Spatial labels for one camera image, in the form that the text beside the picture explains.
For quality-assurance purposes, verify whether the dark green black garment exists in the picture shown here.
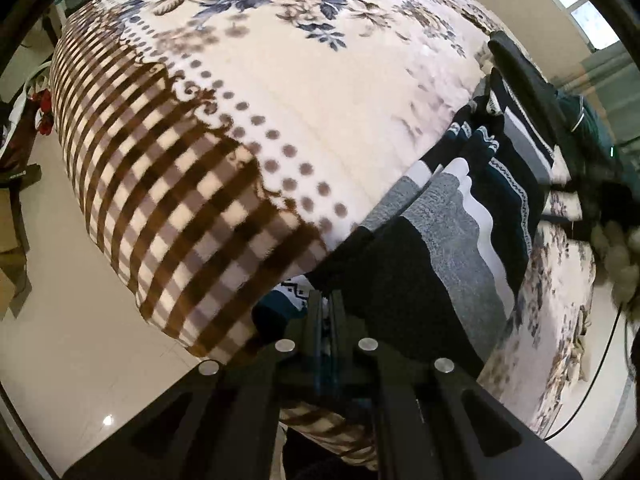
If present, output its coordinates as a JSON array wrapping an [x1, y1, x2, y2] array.
[[488, 30, 624, 183]]

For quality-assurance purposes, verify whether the floral cream bed blanket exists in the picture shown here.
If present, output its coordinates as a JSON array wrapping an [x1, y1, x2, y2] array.
[[48, 0, 599, 470]]

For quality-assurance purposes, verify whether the white fluffy item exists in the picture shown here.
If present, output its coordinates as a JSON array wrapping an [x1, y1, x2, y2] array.
[[590, 221, 639, 308]]

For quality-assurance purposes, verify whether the red and brown floor clutter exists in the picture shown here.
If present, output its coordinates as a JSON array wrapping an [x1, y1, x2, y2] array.
[[1, 60, 52, 188]]

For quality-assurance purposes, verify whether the window with white frame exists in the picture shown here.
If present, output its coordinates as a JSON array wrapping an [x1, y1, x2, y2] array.
[[552, 0, 620, 52]]

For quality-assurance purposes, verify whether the black teal patterned knit sweater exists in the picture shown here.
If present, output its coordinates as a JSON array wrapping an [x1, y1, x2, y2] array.
[[252, 70, 554, 377]]

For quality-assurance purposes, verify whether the black cable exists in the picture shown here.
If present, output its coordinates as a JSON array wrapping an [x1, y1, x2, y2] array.
[[541, 299, 626, 443]]

